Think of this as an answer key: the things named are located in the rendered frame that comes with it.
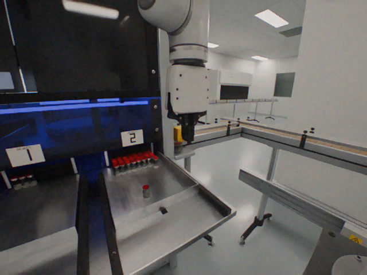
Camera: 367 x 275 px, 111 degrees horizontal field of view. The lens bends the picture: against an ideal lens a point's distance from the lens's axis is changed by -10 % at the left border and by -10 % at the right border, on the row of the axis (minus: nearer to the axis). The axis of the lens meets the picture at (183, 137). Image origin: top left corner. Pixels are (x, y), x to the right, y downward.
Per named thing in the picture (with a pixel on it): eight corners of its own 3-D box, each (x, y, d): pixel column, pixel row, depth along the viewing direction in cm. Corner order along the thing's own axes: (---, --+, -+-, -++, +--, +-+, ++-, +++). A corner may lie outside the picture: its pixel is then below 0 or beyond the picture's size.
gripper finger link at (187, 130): (184, 113, 36) (184, 138, 38) (172, 114, 34) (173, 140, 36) (191, 114, 33) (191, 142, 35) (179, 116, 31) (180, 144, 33)
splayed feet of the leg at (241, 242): (235, 240, 117) (237, 229, 113) (266, 215, 142) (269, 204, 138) (242, 248, 110) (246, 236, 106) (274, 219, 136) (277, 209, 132)
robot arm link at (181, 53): (194, 57, 36) (194, 69, 37) (162, 52, 31) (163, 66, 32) (218, 49, 29) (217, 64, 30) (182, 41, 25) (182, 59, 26)
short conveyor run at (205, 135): (166, 157, 82) (166, 131, 77) (156, 149, 94) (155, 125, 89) (242, 138, 117) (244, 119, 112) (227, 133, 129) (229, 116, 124)
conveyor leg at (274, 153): (250, 223, 125) (267, 144, 102) (256, 218, 130) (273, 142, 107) (259, 230, 118) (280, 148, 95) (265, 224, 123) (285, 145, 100)
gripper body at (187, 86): (196, 65, 36) (195, 109, 40) (159, 61, 31) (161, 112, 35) (217, 61, 30) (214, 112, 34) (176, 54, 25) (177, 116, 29)
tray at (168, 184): (102, 169, 61) (101, 162, 60) (157, 156, 74) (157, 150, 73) (116, 230, 34) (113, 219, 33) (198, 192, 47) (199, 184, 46)
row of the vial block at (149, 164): (114, 174, 57) (112, 164, 56) (155, 163, 67) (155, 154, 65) (115, 177, 56) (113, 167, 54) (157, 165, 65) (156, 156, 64)
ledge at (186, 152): (164, 151, 85) (164, 148, 85) (182, 147, 92) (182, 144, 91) (175, 160, 74) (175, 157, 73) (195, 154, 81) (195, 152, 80)
